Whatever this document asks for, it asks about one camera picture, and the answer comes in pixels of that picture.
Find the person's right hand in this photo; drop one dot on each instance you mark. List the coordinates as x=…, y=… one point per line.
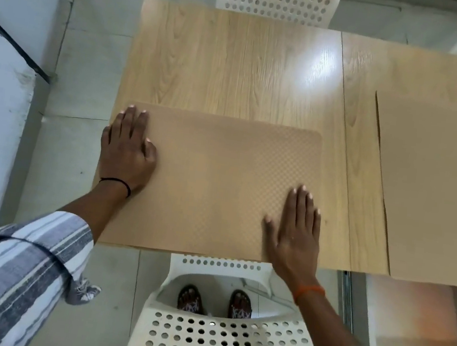
x=299, y=243

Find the person's left hand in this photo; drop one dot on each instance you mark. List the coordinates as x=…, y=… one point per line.
x=126, y=153

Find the black wall frame strip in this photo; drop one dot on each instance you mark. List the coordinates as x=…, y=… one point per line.
x=14, y=45

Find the person's left forearm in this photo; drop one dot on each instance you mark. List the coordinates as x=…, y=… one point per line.
x=89, y=211

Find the person's right forearm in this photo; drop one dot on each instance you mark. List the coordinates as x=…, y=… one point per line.
x=325, y=326

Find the orange wrist thread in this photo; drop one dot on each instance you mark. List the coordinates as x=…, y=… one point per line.
x=309, y=292

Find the grey white striped shirt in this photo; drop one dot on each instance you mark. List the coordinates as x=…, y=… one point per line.
x=9, y=276

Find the brown patterned sandal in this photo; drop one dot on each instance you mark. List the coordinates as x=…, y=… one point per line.
x=191, y=300
x=241, y=305

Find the beige textured placemat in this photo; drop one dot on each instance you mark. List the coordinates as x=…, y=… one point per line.
x=219, y=178

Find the light wooden table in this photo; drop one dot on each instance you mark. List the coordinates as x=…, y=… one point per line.
x=226, y=65

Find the black wrist thread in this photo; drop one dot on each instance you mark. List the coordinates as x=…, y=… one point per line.
x=120, y=183

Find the stack of beige placemats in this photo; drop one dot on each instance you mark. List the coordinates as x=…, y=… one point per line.
x=440, y=186

